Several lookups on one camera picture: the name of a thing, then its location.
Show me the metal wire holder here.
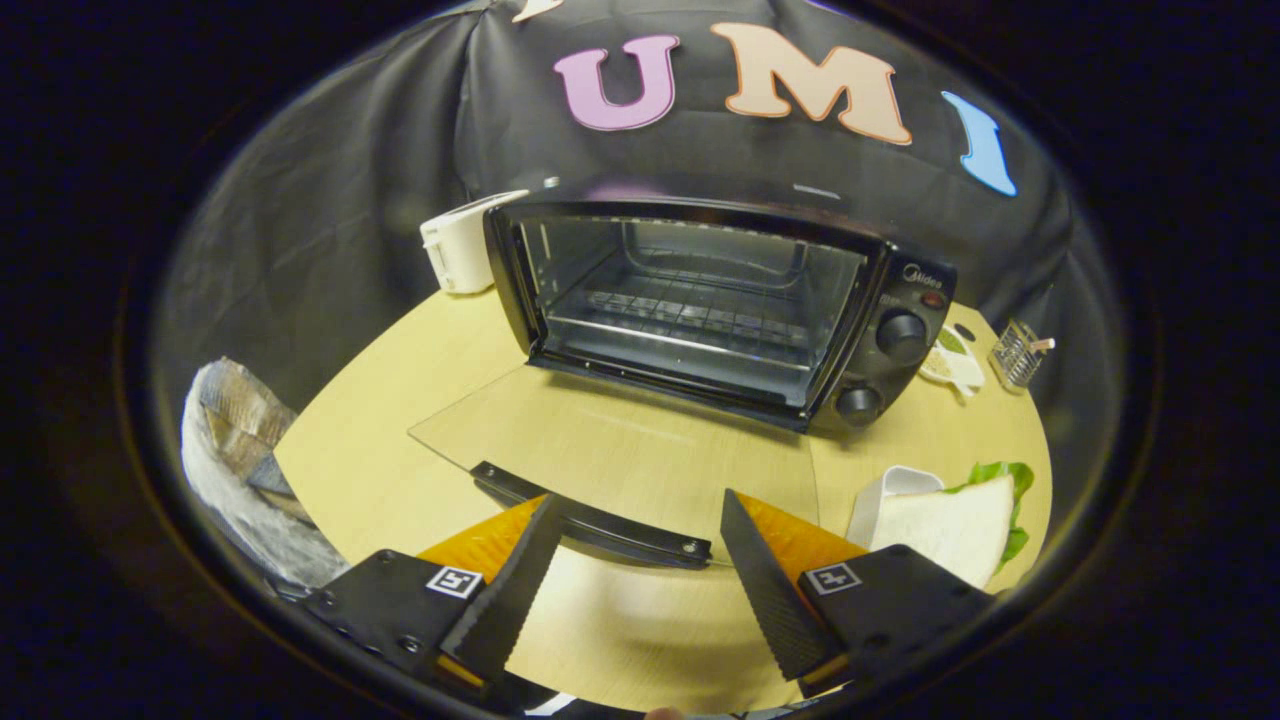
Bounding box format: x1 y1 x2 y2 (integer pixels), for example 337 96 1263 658
988 318 1056 393

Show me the black backdrop cloth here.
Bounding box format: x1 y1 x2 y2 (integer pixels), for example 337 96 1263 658
150 0 1101 421

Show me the bin with plastic liner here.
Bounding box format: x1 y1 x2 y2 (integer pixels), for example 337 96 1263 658
180 357 351 591

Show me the white pop-up toaster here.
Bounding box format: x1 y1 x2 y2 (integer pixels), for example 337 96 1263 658
420 189 531 295

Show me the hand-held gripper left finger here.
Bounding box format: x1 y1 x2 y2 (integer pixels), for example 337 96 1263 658
303 493 565 703

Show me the white plastic tray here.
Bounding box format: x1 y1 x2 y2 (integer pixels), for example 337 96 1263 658
846 465 946 551

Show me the lettuce sandwich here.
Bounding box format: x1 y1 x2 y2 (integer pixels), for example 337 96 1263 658
870 461 1036 591

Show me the black toaster oven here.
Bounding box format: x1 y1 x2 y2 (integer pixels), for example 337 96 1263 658
408 198 959 569

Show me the white divided grain dish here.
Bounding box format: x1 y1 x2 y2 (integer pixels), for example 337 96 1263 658
918 325 986 399

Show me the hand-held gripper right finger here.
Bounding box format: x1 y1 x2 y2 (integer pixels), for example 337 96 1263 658
720 487 998 700

